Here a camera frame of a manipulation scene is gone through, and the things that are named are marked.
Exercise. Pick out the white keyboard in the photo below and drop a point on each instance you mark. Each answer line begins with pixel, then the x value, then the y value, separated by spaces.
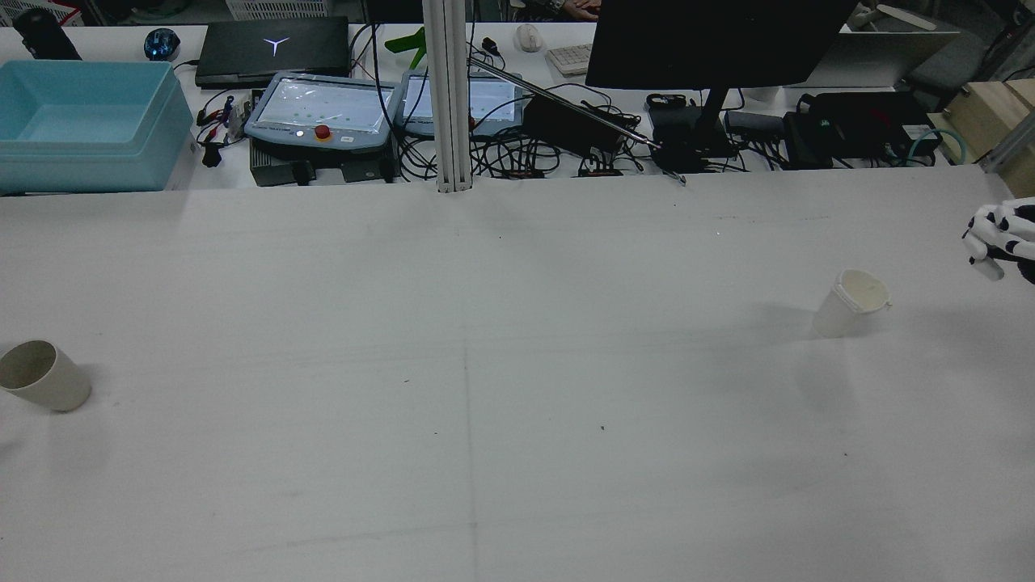
pixel 570 59

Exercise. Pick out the blue grey teach pendant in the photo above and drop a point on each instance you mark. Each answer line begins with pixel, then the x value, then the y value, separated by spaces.
pixel 323 109
pixel 493 101

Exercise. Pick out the aluminium profile post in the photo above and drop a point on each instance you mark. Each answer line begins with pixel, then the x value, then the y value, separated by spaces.
pixel 449 97

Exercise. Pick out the black monitor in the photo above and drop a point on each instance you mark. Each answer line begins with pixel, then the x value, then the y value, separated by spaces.
pixel 711 40

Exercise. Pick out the black laptop with logo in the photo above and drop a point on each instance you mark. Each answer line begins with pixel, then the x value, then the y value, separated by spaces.
pixel 275 52

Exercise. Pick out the wooden box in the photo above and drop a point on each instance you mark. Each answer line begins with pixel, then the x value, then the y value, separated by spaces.
pixel 986 117

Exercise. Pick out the blue round gadget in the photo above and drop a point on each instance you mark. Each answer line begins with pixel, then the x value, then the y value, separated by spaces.
pixel 161 44

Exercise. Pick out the thin metal rod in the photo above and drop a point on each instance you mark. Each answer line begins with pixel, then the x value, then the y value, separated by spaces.
pixel 566 105

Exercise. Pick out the white computer mouse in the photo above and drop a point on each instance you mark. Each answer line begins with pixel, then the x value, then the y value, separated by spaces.
pixel 530 37

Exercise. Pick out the large black device box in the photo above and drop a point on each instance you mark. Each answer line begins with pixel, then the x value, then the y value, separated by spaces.
pixel 865 125

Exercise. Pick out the red black clip leads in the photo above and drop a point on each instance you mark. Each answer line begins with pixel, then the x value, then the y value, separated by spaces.
pixel 217 129

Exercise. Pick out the white spouted cup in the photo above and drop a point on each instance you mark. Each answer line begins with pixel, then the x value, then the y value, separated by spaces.
pixel 849 303

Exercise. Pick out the black electronics box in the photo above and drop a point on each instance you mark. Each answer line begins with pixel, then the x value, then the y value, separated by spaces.
pixel 323 170

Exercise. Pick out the beige round cup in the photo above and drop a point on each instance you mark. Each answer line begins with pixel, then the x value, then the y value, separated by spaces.
pixel 44 376

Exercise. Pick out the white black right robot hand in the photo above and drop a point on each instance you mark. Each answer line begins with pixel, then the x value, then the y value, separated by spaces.
pixel 1011 234

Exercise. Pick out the black power adapter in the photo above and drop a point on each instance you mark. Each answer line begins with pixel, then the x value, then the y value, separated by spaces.
pixel 574 121

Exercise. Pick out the silver grey laptop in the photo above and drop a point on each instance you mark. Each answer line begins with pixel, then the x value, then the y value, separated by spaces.
pixel 897 48

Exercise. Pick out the light blue plastic bin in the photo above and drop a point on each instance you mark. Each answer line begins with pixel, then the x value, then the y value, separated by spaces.
pixel 89 121

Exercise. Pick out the white plastic crate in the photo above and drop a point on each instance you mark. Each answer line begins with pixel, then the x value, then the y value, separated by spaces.
pixel 275 8

